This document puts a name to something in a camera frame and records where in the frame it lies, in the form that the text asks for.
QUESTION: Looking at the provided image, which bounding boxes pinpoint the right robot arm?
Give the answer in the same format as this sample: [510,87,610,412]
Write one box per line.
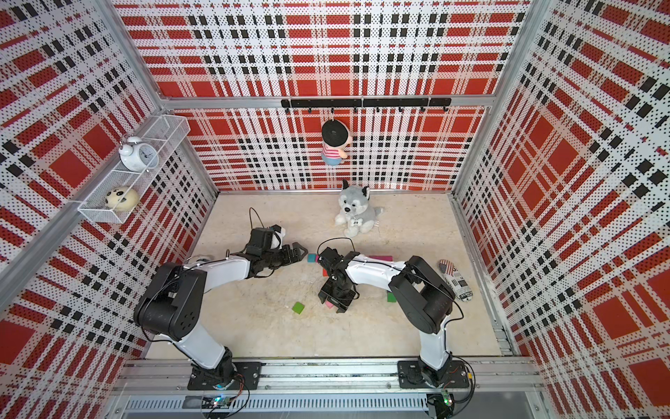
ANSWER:
[319,247,456,388]

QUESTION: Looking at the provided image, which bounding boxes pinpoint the white wire shelf basket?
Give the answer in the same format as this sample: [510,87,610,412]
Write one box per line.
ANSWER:
[78,115,190,223]

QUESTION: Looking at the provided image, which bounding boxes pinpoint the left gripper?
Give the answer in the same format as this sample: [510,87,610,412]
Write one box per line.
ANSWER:
[262,242,309,269]

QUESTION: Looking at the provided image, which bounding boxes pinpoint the left electronics board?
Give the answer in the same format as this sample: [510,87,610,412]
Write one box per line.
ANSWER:
[201,396,230,410]

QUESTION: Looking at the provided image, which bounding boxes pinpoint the panda face ball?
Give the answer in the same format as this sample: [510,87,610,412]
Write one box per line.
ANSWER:
[105,186,140,212]

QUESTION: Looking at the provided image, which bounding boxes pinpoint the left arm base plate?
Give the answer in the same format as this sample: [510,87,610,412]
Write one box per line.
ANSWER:
[187,361,263,391]

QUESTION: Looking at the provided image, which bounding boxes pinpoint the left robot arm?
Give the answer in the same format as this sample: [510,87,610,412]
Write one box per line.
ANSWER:
[134,225,308,384]

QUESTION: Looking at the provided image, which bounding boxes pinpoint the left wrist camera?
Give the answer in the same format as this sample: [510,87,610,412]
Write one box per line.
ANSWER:
[270,225,286,250]

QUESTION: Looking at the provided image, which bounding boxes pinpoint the right electronics board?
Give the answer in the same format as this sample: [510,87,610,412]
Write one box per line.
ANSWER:
[427,391,455,419]

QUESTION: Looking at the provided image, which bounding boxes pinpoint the electronics board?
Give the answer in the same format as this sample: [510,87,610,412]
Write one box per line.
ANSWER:
[201,396,230,410]
[427,391,455,419]

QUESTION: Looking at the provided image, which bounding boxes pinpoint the grey husky plush toy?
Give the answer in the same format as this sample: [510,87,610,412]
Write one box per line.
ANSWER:
[335,180,385,238]

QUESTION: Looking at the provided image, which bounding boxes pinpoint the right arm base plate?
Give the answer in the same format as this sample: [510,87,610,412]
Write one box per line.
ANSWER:
[397,360,470,389]

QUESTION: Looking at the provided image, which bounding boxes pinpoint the magenta rectangular block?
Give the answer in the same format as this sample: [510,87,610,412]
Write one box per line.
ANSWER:
[369,255,394,262]

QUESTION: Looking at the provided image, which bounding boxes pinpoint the black hook rail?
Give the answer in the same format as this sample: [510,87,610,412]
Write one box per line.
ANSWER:
[280,97,453,111]

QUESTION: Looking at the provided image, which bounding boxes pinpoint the white alarm clock on shelf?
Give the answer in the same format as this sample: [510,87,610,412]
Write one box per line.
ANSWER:
[119,136,159,173]

